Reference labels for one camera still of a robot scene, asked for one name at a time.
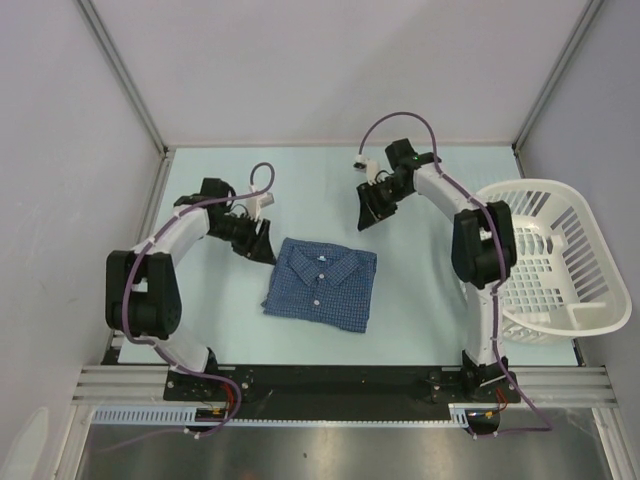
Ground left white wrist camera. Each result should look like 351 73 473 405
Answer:
245 192 274 220

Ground white plastic laundry basket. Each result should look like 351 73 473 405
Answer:
476 179 632 344

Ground purple cable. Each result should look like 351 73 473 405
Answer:
94 162 278 454
357 111 554 433

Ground right aluminium frame post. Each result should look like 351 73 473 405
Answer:
511 0 607 156

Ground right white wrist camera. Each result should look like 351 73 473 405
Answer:
353 154 381 185

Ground aluminium front rail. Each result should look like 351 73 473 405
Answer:
73 365 618 408

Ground aluminium frame post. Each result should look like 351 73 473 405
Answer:
511 0 607 156
74 0 168 158

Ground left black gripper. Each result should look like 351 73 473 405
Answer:
208 211 276 265

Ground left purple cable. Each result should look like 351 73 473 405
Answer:
94 162 278 454

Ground blue checkered long sleeve shirt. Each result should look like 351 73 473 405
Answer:
262 238 378 334

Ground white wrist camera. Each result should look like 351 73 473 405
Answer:
245 192 274 220
353 154 381 185

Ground left aluminium frame post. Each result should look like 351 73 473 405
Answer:
74 0 168 158

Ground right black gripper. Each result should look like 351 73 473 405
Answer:
356 177 412 232

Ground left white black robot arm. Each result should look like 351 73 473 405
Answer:
105 178 276 400

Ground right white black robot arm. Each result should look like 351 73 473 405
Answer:
354 139 517 401

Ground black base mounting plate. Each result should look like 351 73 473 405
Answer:
164 363 522 422

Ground white slotted cable duct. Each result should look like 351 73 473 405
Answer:
92 402 501 429

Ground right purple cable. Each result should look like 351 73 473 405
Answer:
357 111 554 433

